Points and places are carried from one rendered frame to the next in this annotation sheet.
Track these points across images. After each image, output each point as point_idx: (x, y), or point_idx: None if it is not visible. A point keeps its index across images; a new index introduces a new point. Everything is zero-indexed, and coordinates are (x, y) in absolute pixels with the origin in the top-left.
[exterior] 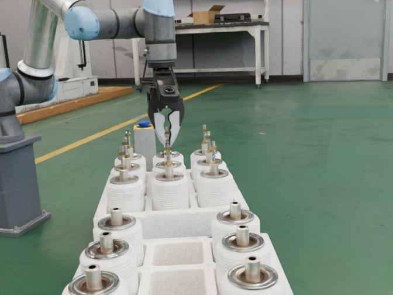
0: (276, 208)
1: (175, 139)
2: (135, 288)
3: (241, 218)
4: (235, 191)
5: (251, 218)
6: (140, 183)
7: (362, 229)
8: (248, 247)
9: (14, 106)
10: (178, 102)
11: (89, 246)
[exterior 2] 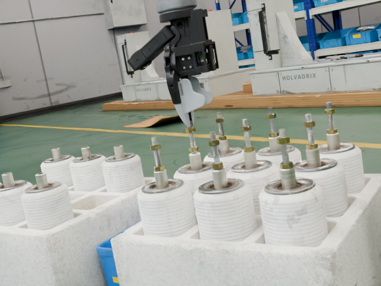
0: None
1: (182, 119)
2: (75, 189)
3: (37, 189)
4: (176, 241)
5: (25, 189)
6: (208, 161)
7: None
8: (0, 185)
9: None
10: (134, 70)
11: (98, 154)
